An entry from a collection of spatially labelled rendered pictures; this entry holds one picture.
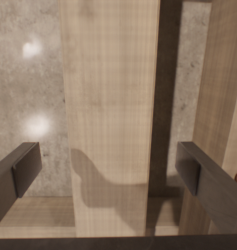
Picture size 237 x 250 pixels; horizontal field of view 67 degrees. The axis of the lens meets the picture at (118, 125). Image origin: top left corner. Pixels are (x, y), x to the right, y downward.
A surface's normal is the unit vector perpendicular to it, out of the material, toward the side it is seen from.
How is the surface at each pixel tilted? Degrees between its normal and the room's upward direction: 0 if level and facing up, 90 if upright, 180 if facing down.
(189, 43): 0
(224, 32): 90
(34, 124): 0
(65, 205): 90
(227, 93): 90
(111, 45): 0
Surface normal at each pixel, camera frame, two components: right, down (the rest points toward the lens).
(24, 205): 0.02, -0.96
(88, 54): 0.03, 0.29
